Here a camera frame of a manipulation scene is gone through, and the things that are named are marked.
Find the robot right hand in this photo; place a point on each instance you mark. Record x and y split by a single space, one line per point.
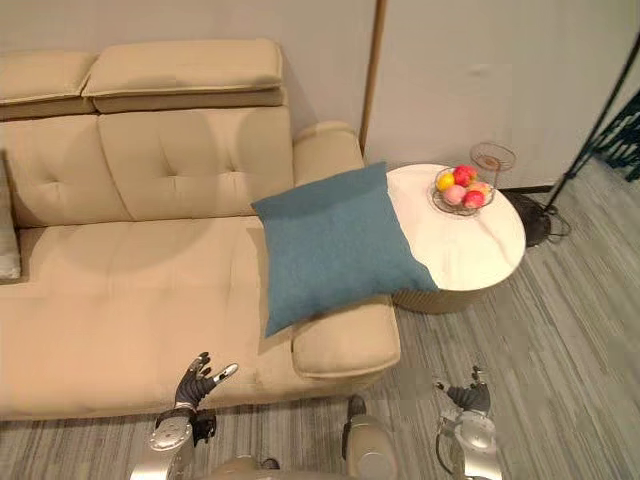
470 394

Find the red apple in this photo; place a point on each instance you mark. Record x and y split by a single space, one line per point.
465 175
473 199

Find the dark teal patterned object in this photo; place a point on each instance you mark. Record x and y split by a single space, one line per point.
617 137

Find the yellow orange fruit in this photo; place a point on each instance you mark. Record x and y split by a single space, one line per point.
445 182

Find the robot right silver arm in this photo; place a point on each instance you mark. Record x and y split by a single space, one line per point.
467 445

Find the black round lamp base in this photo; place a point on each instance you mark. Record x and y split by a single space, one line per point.
527 220

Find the wooden vertical pole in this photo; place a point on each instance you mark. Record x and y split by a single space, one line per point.
372 75

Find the blue square cushion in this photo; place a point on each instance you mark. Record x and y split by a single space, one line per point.
340 250

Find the pale peach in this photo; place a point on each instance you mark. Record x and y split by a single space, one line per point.
481 187

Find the round white side table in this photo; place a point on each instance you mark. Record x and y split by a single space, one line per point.
465 245

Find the beige leather sofa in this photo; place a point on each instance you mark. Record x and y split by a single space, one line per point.
150 240

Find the grey cushion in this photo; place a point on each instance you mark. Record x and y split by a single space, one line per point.
7 235

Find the robot left silver arm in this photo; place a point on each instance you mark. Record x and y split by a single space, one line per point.
167 440

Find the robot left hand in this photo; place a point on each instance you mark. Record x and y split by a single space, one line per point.
192 385

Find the pink peach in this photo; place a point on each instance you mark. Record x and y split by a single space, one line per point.
454 195

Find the black floor lamp pole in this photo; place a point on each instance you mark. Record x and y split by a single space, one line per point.
595 105

